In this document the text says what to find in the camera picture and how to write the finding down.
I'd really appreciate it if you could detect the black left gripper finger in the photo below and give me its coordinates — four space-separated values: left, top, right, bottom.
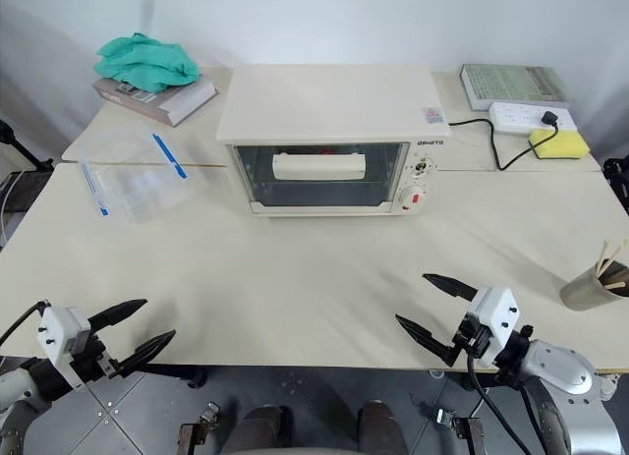
87 299 148 335
116 329 177 378

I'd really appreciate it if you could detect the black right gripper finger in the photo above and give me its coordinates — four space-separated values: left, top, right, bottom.
394 313 459 369
422 273 480 305

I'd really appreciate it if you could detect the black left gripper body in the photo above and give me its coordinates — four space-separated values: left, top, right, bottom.
68 328 122 385

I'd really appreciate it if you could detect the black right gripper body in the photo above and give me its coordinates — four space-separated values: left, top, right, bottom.
451 312 492 362

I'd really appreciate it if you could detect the cream toaster oven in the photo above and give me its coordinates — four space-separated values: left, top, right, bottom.
216 64 452 219

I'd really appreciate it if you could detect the cream timer knob red mark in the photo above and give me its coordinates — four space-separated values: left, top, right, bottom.
397 184 428 208

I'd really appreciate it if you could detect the dark brown rounded shape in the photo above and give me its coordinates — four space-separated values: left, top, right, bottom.
235 405 292 455
357 399 403 455

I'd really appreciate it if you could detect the clear zip bag blue strip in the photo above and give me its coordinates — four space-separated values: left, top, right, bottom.
90 130 189 179
79 161 194 228

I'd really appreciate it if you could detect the metal cup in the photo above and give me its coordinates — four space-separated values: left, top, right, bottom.
559 260 629 312

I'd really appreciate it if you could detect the yellow sponge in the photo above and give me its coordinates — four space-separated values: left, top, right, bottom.
528 128 591 160

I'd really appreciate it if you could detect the white power strip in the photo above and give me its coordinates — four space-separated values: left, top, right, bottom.
487 100 579 134

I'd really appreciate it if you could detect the black metal stand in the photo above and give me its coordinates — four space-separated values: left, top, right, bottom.
602 154 629 208

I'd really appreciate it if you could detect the grey-green printed book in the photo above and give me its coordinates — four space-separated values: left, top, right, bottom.
459 63 570 112

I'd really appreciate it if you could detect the thick grey-brown book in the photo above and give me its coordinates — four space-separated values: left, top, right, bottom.
91 74 219 128

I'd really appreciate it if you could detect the green cloth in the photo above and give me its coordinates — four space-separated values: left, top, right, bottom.
92 31 201 94

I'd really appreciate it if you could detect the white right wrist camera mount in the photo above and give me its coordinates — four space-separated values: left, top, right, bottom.
461 286 521 370

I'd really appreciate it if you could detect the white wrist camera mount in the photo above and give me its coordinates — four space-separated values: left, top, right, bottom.
36 305 93 391
461 286 521 370

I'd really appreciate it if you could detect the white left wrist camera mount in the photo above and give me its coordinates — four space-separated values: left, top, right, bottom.
36 305 93 391

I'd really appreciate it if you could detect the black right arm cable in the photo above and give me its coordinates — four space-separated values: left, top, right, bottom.
465 351 546 455

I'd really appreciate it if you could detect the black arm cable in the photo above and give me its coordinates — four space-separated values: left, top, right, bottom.
465 351 546 455
0 301 51 349

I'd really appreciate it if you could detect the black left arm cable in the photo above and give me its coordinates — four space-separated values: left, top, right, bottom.
0 301 51 349

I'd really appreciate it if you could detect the black power cord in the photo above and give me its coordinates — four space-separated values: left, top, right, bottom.
447 118 544 172

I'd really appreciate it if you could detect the glass oven door with handle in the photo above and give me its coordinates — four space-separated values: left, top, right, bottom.
229 141 412 214

